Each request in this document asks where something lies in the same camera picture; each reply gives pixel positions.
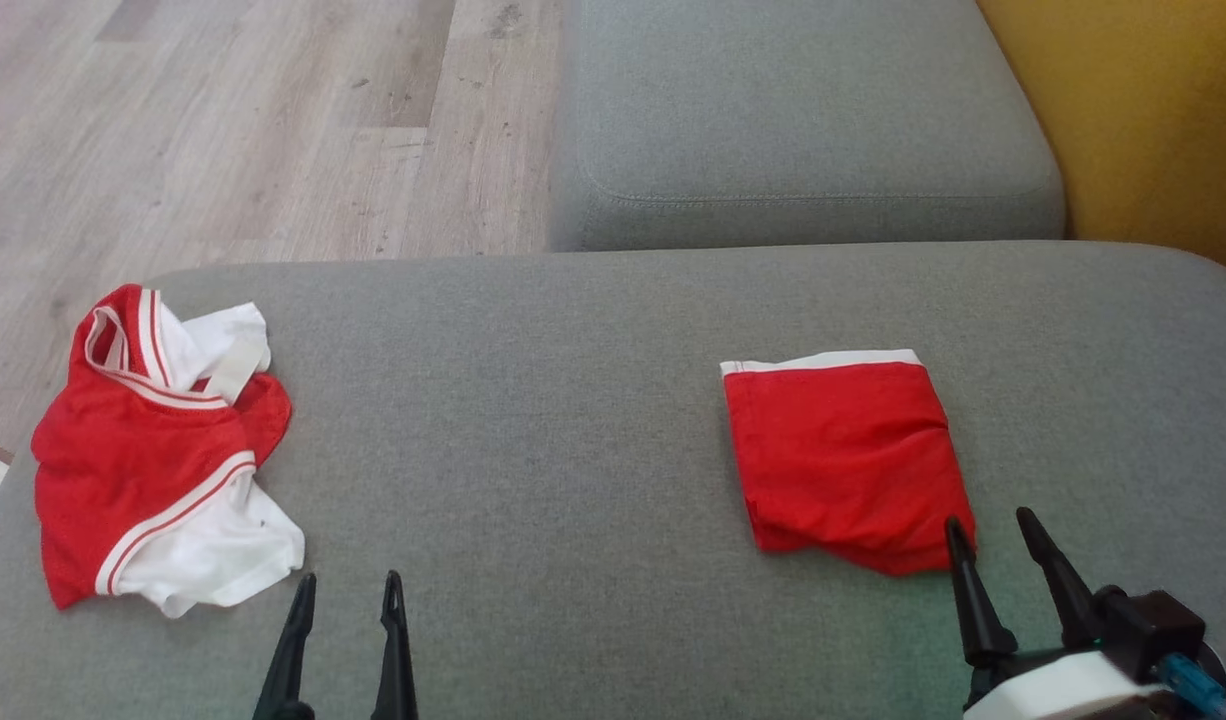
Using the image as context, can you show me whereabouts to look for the small grey sofa cushion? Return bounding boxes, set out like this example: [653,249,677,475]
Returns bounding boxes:
[548,0,1067,253]

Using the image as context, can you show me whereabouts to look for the red shorts with white waistband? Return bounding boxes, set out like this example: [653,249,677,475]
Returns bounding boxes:
[720,349,977,577]

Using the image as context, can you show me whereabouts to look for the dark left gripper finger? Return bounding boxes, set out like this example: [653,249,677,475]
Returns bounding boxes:
[371,571,419,720]
[253,573,317,720]

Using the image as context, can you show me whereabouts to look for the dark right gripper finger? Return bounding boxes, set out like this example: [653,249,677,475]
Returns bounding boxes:
[1016,507,1104,651]
[945,516,1017,664]

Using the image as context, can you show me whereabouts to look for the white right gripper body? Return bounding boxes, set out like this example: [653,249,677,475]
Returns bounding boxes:
[963,645,1169,720]

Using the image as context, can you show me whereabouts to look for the red and white striped jersey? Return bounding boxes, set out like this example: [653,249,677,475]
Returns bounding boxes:
[31,284,306,619]

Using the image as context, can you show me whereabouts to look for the large grey sofa seat cushion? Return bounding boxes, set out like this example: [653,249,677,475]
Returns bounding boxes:
[0,240,1226,720]

